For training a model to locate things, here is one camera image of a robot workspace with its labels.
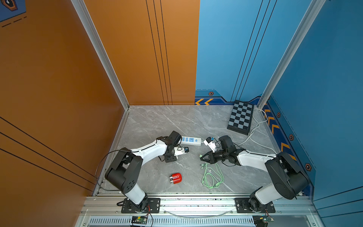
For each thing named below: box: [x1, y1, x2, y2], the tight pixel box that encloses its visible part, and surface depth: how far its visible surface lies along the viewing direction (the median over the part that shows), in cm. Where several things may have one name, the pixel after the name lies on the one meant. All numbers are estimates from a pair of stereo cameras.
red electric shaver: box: [169, 172, 182, 184], surface depth 82 cm
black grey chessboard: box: [226, 100, 255, 136], surface depth 111 cm
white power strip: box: [179, 136, 202, 147], surface depth 98 cm
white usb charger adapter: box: [173, 147, 185, 154], surface depth 82 cm
